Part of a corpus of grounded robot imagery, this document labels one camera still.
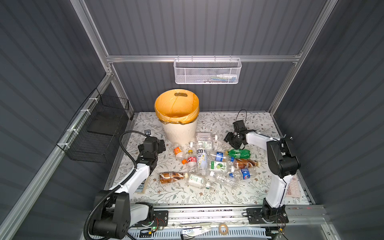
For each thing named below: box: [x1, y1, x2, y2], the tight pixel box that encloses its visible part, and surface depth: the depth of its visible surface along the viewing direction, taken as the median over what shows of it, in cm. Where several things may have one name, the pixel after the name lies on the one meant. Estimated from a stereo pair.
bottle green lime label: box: [207, 160, 235, 173], surface depth 89 cm
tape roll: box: [218, 223, 229, 236], surface depth 72 cm
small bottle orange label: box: [172, 145, 185, 160], surface depth 96 cm
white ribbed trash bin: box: [162, 118, 197, 145], surface depth 93 cm
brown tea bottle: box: [159, 171, 189, 184], surface depth 84 cm
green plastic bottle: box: [228, 149, 251, 160], surface depth 96 cm
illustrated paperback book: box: [133, 178, 148, 194], surface depth 82 cm
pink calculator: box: [285, 174, 301, 198], surface depth 83 cm
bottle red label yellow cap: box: [187, 149, 198, 174], surface depth 91 cm
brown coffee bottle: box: [233, 158, 261, 169], surface depth 89 cm
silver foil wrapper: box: [182, 226, 212, 237], surface depth 71 cm
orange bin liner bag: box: [154, 89, 200, 125], surface depth 96 cm
